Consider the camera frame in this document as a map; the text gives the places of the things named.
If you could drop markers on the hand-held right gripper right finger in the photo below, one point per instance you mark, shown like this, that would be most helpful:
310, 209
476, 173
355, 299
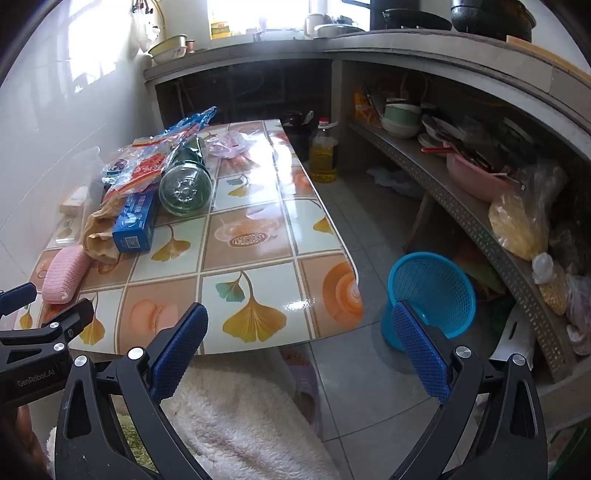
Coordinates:
420, 355

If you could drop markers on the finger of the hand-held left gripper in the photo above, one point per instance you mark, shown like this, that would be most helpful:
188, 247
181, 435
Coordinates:
16, 302
69, 323

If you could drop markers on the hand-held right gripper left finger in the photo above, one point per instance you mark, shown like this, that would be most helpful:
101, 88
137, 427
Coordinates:
178, 355

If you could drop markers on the blue plastic basket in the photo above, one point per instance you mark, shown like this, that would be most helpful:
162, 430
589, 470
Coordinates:
434, 286

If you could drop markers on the blue toothpaste box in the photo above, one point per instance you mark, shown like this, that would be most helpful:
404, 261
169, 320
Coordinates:
134, 226

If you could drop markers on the clear plastic container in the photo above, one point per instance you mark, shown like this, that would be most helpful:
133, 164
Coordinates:
85, 164

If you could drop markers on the pink textured sponge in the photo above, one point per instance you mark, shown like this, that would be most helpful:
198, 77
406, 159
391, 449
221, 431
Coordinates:
64, 274

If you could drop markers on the brown paper bag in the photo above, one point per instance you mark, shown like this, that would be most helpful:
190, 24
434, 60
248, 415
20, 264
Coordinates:
99, 240

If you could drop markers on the green fluffy garment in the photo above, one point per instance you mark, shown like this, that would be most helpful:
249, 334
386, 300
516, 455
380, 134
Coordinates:
134, 438

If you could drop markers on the white fluffy cloth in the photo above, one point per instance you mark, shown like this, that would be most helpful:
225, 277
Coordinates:
240, 429

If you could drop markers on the yellow medicine box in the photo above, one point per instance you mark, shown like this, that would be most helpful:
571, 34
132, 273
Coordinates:
74, 201

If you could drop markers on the pink slipper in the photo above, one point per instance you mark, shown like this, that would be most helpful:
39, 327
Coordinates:
302, 383

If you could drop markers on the bag of yellow grains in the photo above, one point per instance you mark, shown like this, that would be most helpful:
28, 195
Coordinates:
512, 230

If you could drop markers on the green glass bottle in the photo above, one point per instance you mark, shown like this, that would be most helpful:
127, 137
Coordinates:
184, 189

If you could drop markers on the red printed snack bag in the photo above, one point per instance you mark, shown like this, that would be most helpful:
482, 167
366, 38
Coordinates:
147, 164

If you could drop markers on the white rag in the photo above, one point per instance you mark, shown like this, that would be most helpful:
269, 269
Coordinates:
392, 177

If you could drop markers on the pink plastic basin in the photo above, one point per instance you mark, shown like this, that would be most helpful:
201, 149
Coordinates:
471, 177

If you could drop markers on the cooking oil bottle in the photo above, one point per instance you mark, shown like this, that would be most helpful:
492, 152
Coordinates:
323, 161

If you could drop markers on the crumpled clear plastic wrap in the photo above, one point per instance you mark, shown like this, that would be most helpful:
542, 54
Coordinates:
228, 144

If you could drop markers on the green bowl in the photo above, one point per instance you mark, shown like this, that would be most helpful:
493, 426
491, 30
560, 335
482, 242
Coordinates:
399, 117

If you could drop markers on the orange snack packet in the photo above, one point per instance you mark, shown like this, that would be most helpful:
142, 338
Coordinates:
362, 108

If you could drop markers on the enamel basin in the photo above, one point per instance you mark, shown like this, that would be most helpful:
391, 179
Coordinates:
166, 50

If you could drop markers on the white hanging plastic bag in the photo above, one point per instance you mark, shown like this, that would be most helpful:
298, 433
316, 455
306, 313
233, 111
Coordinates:
138, 32

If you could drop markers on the concrete kitchen counter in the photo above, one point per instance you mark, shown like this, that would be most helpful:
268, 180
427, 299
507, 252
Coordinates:
415, 46

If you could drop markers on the metal lid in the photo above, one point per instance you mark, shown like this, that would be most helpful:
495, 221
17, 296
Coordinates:
339, 31

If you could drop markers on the black wok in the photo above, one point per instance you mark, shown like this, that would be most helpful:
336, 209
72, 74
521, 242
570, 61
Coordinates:
415, 19

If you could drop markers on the large black pot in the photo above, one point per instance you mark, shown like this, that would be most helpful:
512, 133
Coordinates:
489, 21

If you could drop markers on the white mug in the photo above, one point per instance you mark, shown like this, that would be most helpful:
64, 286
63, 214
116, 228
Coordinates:
316, 25

